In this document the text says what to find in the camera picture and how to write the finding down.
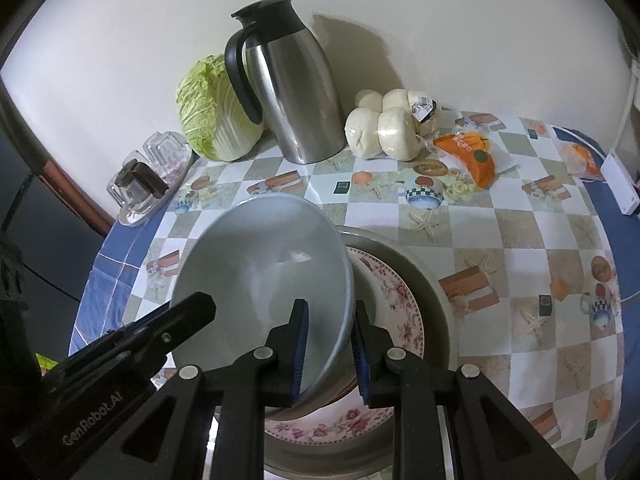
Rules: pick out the bag of white steamed buns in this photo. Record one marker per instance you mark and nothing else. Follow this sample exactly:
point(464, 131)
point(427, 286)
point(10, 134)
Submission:
point(385, 130)

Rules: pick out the stainless steel plate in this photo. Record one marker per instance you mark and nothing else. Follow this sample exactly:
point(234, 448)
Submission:
point(440, 320)

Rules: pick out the clear glass tray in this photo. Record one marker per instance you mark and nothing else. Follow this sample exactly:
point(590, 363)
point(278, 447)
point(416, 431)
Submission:
point(137, 217)

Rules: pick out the clear glass cup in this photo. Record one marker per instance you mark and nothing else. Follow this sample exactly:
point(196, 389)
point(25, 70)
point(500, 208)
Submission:
point(120, 195)
point(167, 152)

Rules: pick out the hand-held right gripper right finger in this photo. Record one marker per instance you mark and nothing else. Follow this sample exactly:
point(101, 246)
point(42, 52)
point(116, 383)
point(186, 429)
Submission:
point(361, 360)

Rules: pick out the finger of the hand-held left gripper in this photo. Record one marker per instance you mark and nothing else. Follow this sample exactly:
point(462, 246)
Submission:
point(192, 310)

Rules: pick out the orange snack packet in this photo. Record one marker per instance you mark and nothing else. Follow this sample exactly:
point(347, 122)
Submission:
point(580, 160)
point(475, 157)

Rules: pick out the stainless steel thermos jug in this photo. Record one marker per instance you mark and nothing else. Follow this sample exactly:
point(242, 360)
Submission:
point(300, 100)

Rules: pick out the brown wooden bar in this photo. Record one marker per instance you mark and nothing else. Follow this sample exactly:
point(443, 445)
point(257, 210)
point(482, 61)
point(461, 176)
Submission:
point(55, 170)

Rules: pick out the napa cabbage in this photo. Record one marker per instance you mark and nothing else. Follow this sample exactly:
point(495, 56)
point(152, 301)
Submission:
point(210, 110)

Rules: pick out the white power bank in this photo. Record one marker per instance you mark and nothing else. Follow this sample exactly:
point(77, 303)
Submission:
point(620, 185)

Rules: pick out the dark brown cup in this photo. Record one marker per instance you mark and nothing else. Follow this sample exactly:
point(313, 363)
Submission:
point(147, 180)

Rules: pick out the checked printed tablecloth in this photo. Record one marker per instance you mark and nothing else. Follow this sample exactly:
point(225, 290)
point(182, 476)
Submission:
point(525, 240)

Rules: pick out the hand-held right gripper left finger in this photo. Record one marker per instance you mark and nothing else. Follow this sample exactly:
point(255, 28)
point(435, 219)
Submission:
point(300, 350)

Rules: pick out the pale blue bowl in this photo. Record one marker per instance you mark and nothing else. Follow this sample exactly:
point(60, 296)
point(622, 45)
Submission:
point(260, 260)

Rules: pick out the pink floral rimmed plate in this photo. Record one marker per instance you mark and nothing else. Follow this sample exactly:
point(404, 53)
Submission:
point(400, 310)

